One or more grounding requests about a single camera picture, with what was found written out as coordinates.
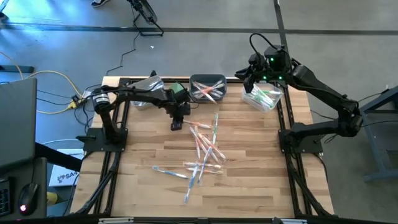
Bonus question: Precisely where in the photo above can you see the clear plastic bin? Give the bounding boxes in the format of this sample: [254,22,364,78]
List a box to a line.
[241,82,284,113]

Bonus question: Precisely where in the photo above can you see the thin yellow cable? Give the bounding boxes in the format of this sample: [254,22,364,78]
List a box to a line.
[0,51,24,79]

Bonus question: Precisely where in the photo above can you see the grey laptop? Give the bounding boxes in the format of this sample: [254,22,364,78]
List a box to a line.
[0,77,39,170]

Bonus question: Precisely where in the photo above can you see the black computer mouse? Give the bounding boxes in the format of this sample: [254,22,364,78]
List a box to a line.
[17,182,39,217]

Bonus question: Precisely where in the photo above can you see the white printed cardboard box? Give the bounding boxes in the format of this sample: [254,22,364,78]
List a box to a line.
[49,148,85,188]

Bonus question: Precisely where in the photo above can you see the black diagonal frame strut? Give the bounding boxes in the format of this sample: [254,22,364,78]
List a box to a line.
[34,142,84,172]

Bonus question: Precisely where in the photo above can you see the green cloth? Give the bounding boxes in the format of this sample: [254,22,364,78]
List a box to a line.
[169,82,188,95]

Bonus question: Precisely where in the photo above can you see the blue-grey desk frame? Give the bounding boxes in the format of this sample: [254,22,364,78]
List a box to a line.
[345,85,398,184]

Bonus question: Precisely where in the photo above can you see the black fan cable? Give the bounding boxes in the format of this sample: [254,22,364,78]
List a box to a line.
[83,30,140,94]

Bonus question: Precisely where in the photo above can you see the white plastic bin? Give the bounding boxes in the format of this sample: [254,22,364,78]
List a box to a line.
[127,75,165,111]

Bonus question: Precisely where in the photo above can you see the dark grey desk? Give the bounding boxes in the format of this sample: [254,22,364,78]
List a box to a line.
[0,156,49,220]

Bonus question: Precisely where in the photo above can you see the thick cream cable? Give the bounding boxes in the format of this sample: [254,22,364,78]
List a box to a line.
[26,69,85,114]

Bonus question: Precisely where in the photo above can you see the yellow object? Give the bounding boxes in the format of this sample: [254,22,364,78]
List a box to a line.
[46,191,59,207]

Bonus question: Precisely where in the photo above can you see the dark grey-green plastic bin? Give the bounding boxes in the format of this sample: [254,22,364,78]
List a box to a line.
[188,73,228,102]

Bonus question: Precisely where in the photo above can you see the yellow and black plug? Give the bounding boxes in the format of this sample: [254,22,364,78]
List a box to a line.
[67,95,88,110]

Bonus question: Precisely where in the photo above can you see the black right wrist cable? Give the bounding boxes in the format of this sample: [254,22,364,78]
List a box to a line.
[249,32,278,55]

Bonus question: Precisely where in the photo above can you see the black floor bar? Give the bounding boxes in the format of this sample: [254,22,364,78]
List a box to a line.
[0,65,35,74]

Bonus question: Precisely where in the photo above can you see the black floor fan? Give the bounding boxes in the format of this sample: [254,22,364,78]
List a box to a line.
[126,0,165,37]

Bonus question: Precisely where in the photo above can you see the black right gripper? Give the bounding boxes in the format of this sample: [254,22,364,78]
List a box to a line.
[234,43,295,85]

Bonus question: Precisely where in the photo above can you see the blue toothbrush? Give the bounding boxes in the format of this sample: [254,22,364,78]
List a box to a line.
[151,166,190,180]
[183,164,199,205]
[139,77,165,91]
[197,146,215,184]
[136,79,159,91]

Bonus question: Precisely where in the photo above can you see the black keyboard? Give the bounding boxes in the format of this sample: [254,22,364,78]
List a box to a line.
[0,176,14,218]

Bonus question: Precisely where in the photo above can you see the silver aluminium extrusion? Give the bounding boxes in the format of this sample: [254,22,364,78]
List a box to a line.
[272,218,308,224]
[98,217,135,224]

